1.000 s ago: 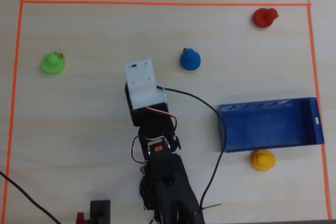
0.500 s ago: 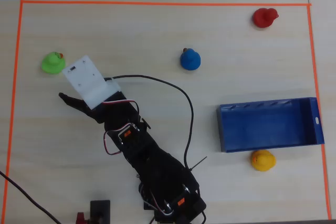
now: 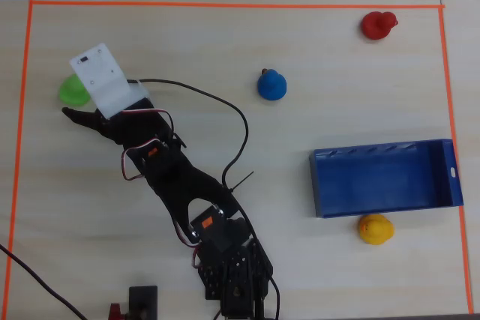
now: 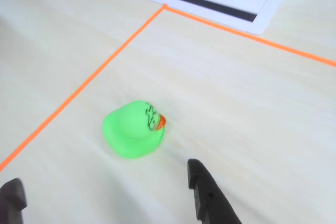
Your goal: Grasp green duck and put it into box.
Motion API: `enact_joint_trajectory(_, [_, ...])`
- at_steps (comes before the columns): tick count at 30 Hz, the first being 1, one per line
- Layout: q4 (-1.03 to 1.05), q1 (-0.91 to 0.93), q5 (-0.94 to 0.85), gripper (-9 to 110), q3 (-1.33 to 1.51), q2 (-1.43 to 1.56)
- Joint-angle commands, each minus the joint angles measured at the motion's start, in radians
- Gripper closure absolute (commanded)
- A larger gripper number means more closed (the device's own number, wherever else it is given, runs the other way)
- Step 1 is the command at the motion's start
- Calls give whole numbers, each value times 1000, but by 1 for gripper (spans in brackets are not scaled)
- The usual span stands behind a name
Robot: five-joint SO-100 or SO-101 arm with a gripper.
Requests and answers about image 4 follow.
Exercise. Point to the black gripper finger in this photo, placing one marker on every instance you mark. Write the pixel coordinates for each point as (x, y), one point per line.
(11, 200)
(210, 200)

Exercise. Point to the green rubber duck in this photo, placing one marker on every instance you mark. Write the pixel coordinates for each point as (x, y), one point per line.
(128, 129)

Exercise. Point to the orange tape strip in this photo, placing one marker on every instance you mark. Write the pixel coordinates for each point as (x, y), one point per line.
(78, 88)
(262, 40)

